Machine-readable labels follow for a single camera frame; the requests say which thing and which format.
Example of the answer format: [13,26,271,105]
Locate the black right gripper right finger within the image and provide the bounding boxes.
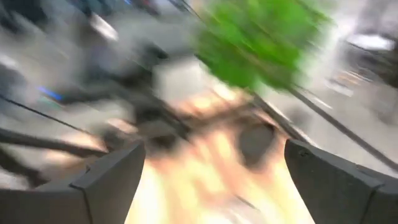
[284,138,398,224]

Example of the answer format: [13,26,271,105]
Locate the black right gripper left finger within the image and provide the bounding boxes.
[0,142,146,224]

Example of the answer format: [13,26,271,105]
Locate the green potted plant black pot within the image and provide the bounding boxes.
[194,0,332,170]

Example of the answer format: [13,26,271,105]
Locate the black aluminium table frame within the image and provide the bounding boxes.
[0,90,398,174]

